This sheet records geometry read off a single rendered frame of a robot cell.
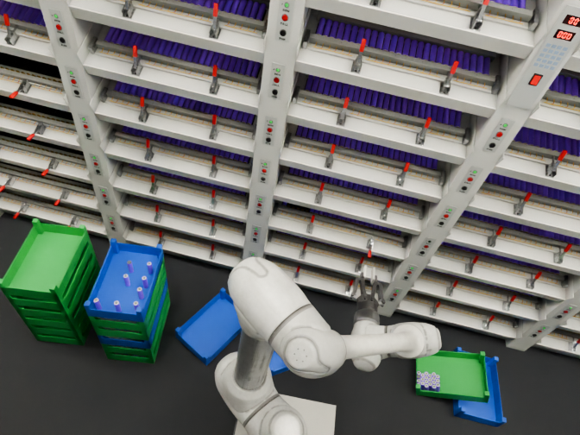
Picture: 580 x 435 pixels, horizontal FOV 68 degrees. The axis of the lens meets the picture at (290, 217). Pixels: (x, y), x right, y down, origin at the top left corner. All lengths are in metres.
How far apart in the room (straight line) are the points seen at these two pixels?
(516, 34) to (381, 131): 0.46
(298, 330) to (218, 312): 1.26
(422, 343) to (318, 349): 0.58
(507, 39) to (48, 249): 1.74
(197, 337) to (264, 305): 1.16
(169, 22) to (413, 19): 0.71
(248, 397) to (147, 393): 0.67
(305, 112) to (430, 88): 0.39
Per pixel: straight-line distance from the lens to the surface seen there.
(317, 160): 1.57
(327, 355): 0.92
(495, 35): 1.31
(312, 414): 1.76
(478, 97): 1.42
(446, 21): 1.29
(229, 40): 1.38
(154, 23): 1.45
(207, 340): 2.08
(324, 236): 1.85
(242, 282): 0.99
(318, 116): 1.45
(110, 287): 1.79
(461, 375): 2.23
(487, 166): 1.55
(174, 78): 1.55
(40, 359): 2.18
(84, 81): 1.70
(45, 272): 1.90
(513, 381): 2.46
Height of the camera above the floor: 1.91
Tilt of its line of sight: 49 degrees down
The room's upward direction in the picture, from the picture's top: 13 degrees clockwise
